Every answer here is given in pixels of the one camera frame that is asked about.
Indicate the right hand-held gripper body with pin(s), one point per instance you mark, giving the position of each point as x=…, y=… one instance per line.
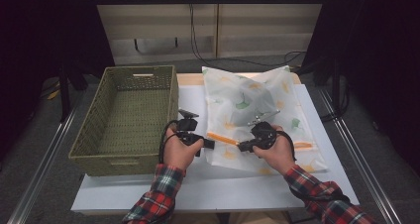
x=264, y=136

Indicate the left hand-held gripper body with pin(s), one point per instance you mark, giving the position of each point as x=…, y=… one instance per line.
x=188, y=126

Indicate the white leaf-print laundry bag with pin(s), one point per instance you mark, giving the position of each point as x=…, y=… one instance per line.
x=224, y=101

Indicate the green woven basket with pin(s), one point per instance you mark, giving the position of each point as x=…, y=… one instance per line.
x=132, y=125

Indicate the person's right hand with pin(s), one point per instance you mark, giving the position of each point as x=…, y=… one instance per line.
x=277, y=158

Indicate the person's left hand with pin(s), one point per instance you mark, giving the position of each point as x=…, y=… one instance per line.
x=178, y=154

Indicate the white sheet on table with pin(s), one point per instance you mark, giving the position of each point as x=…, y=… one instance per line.
x=231, y=191

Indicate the black metal stand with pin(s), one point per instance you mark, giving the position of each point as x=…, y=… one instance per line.
x=336, y=85
x=64, y=95

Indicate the dark curtain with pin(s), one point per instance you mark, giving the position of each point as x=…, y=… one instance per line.
x=379, y=52
x=39, y=35

